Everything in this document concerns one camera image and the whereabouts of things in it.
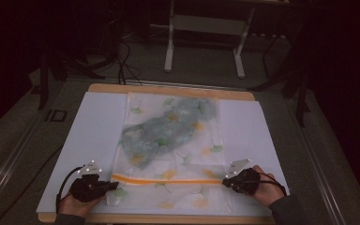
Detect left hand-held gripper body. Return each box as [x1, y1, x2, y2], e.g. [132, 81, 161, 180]
[69, 159, 107, 203]

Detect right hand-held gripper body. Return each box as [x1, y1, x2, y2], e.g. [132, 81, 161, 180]
[225, 158, 262, 195]

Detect translucent leaf-print zipper bag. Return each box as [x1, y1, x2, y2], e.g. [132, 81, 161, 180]
[106, 92, 234, 211]

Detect person's left hand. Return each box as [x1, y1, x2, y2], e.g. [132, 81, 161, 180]
[58, 192, 104, 218]

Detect person's right hand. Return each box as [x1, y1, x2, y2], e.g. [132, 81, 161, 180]
[252, 165, 286, 207]

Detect white table mat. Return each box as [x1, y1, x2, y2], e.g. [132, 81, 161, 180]
[36, 91, 291, 218]

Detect blue-green cloth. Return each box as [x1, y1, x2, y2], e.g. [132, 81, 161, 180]
[118, 97, 218, 171]

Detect black metal stand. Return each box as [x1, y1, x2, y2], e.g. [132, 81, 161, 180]
[37, 43, 107, 111]
[248, 15, 314, 128]

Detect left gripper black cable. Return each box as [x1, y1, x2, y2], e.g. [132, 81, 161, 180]
[55, 166, 84, 215]

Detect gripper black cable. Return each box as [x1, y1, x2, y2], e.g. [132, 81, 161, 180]
[247, 172, 288, 197]
[55, 166, 84, 215]

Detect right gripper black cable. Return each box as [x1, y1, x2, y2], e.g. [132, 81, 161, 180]
[247, 172, 288, 197]

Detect thin black floor cable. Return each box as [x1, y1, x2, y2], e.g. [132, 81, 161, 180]
[0, 144, 64, 225]

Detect metal floor rail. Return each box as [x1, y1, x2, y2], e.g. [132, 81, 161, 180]
[0, 116, 43, 217]
[284, 97, 349, 225]

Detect black floor bracket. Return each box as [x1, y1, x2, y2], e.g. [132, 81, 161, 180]
[45, 109, 68, 123]

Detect black floor cables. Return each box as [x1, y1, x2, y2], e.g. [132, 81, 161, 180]
[114, 38, 144, 86]

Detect white metal desk frame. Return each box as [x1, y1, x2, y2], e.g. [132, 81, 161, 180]
[163, 0, 257, 79]

